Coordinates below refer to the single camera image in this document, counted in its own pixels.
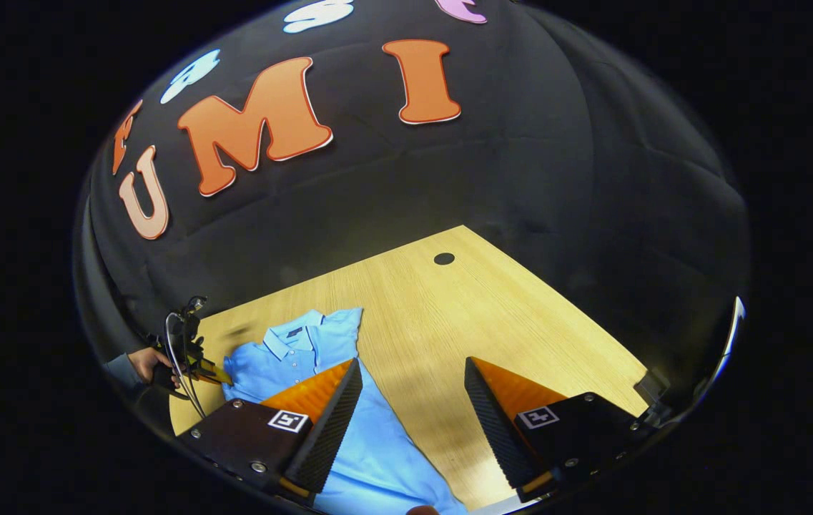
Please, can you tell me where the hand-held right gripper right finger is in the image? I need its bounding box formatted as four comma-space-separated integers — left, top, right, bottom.
463, 355, 666, 504

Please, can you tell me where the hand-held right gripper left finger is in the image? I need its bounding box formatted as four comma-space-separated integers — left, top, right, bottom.
177, 357, 365, 503

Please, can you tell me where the light blue T-shirt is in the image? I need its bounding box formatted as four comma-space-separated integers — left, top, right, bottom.
222, 307, 469, 515

